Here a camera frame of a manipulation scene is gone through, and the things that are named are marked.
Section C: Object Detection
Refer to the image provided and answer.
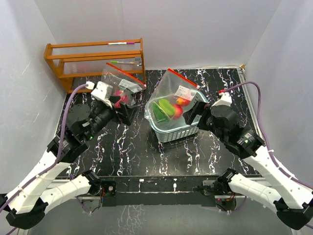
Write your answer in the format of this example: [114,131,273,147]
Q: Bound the green lime toy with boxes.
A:
[158,99,176,117]

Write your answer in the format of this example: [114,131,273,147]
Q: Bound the red orange pepper toy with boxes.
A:
[176,97,190,107]

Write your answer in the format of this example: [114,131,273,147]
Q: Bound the orange wooden shelf rack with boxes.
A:
[44,38,146,94]

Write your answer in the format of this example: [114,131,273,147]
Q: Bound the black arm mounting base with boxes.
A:
[100,176,238,211]

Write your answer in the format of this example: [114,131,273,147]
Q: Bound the green yellow marker pen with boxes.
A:
[110,61,135,65]

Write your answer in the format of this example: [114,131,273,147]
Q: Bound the watermelon slice toy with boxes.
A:
[152,102,170,122]

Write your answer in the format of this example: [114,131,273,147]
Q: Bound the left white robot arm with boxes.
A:
[0,96,138,230]

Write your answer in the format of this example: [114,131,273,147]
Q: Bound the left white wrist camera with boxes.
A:
[91,81,113,108]

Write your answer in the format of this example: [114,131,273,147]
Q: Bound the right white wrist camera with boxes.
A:
[212,92,232,107]

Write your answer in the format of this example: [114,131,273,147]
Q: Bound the red green dragon fruit toy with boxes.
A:
[113,90,129,108]

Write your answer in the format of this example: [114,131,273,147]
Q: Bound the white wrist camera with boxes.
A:
[91,81,113,108]
[212,92,232,107]

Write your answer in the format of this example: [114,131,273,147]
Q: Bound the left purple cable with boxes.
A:
[0,83,95,235]

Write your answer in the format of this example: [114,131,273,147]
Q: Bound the clear orange zip top bag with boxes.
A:
[101,62,146,105]

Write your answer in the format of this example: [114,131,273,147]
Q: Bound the light blue plastic basket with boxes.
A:
[144,98,201,143]

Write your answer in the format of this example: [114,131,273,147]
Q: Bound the white pink marker pen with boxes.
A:
[108,42,135,46]

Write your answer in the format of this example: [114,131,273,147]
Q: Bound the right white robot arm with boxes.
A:
[183,101,313,230]

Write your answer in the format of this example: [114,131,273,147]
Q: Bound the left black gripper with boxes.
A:
[84,95,139,141]

